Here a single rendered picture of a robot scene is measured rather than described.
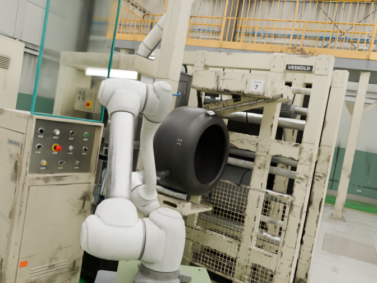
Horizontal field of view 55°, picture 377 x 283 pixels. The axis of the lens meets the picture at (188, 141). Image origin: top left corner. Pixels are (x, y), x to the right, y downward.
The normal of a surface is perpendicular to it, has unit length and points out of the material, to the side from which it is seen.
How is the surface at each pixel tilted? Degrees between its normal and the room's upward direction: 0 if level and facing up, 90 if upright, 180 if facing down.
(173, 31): 90
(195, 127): 63
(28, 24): 90
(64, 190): 90
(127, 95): 67
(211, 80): 90
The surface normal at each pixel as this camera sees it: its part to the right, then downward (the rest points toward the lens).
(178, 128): -0.43, -0.50
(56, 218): 0.81, 0.17
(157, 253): 0.25, 0.17
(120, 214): 0.35, -0.43
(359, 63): -0.39, -0.02
